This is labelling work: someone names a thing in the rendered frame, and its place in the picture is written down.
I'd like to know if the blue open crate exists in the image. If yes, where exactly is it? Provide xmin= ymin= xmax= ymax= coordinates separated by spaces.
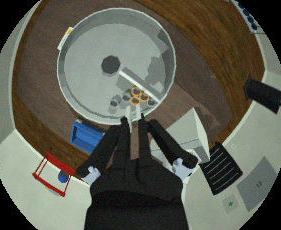
xmin=70 ymin=119 xmax=105 ymax=153

